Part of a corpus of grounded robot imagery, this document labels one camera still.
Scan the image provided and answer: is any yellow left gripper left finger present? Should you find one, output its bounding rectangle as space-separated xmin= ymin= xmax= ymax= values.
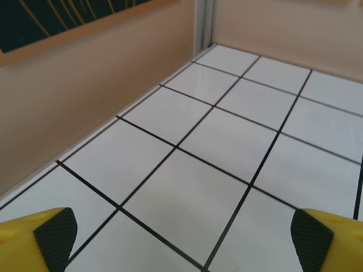
xmin=0 ymin=207 xmax=78 ymax=272

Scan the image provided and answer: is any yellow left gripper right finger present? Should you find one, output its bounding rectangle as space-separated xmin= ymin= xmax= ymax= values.
xmin=291 ymin=208 xmax=363 ymax=272

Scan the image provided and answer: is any aluminium corner post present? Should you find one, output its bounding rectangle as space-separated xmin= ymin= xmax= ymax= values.
xmin=195 ymin=0 xmax=218 ymax=56

